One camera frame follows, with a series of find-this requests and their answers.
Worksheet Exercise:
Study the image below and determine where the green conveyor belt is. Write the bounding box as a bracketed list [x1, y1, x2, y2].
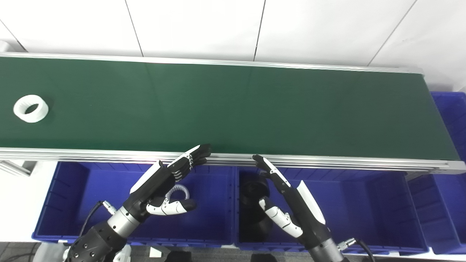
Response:
[0, 57, 461, 161]
[0, 52, 466, 176]

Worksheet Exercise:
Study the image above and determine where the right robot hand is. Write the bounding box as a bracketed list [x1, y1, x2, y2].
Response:
[252, 155, 332, 250]

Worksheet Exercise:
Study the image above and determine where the empty blue plastic bin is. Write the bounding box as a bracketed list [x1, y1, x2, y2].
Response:
[407, 91, 466, 255]

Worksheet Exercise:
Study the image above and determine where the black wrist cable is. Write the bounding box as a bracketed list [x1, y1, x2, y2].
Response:
[78, 201, 117, 239]
[338, 238, 376, 262]

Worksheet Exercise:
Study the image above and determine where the white ring gear part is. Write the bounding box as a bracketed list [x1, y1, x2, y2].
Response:
[13, 95, 49, 123]
[166, 184, 191, 204]

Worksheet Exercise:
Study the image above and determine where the black round part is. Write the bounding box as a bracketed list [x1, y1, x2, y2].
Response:
[238, 173, 274, 243]

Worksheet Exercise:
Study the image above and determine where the blue bin with white ring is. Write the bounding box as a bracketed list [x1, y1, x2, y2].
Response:
[32, 161, 238, 246]

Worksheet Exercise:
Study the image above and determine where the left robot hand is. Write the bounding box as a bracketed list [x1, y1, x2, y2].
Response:
[123, 144, 212, 219]

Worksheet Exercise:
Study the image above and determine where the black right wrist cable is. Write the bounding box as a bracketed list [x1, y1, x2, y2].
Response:
[338, 238, 376, 262]

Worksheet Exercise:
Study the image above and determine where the blue bin with black part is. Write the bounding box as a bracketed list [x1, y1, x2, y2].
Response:
[235, 166, 430, 255]

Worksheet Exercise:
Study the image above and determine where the aluminium conveyor support bracket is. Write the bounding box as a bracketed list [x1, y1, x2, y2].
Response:
[0, 159, 37, 177]

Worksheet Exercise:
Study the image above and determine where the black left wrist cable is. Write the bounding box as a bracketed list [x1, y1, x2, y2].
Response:
[78, 201, 117, 239]

